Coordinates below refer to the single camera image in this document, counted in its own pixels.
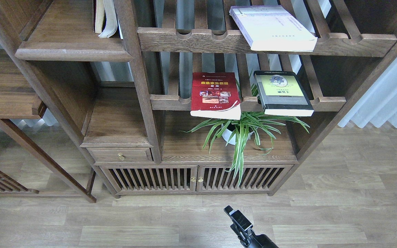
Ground dark wooden side table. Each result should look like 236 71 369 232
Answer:
0 49 96 203

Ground large dark wooden bookshelf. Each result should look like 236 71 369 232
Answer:
0 0 397 197

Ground white plant pot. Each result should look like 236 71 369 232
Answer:
221 124 254 145

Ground brass drawer knob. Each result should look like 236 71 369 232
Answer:
117 153 125 161

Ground black yellow-green book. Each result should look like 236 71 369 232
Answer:
254 71 314 117

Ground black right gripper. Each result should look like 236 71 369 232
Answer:
224 206 278 248

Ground green spider plant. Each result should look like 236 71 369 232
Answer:
190 78 309 179

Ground red paperback book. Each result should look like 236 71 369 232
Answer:
190 72 241 120

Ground white pleated curtain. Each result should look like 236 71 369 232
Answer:
338 58 397 128

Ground white paperback book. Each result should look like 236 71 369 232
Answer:
230 5 318 52

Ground upright cream books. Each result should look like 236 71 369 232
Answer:
93 0 123 39

